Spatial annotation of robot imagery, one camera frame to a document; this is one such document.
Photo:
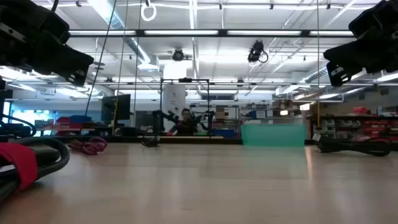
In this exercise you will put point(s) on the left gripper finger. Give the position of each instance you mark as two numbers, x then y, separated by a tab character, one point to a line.
65	59

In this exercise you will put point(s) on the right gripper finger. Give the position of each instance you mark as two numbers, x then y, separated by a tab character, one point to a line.
345	59

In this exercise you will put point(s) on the black background robot arm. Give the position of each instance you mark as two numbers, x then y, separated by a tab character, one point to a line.
161	116
208	116

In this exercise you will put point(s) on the storage shelf with bins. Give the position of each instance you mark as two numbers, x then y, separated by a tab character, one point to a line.
342	117

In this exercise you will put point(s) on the black computer monitor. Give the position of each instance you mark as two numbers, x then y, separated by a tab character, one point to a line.
115	107

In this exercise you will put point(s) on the teal translucent plastic bin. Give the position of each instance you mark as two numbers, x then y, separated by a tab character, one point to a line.
273	135

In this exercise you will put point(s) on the white column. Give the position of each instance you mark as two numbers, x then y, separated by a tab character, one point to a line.
174	96

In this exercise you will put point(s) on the person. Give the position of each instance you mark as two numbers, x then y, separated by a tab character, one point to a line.
185	126

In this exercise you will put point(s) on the blue storage box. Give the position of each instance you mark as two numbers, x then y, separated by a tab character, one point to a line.
224	133

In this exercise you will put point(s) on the round black ceiling camera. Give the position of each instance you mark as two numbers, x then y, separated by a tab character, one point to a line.
178	55

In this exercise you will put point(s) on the black background station frame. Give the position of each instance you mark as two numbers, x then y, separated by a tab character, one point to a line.
185	80

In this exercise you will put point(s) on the black table edge frame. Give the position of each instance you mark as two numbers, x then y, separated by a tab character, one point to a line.
202	140

